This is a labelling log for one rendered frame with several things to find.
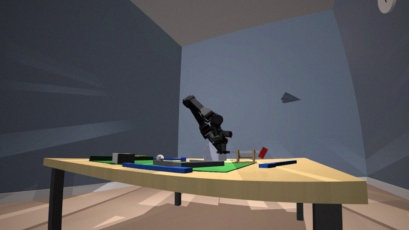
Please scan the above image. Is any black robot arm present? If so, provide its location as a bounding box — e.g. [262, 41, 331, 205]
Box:
[182, 95, 232, 141]

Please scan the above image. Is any green putting mat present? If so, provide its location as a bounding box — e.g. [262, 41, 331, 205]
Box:
[92, 160, 255, 173]

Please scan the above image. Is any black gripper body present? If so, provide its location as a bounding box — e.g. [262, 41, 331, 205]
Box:
[210, 127, 228, 143]

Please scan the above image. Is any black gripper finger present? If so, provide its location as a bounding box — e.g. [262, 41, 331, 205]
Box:
[212, 140, 223, 154]
[221, 142, 227, 151]

